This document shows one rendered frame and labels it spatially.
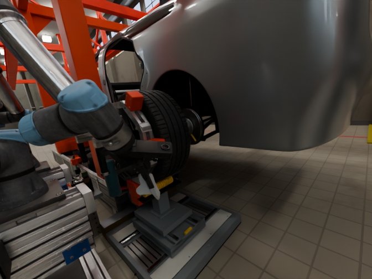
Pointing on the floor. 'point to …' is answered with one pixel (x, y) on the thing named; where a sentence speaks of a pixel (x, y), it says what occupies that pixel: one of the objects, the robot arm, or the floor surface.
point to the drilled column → (94, 223)
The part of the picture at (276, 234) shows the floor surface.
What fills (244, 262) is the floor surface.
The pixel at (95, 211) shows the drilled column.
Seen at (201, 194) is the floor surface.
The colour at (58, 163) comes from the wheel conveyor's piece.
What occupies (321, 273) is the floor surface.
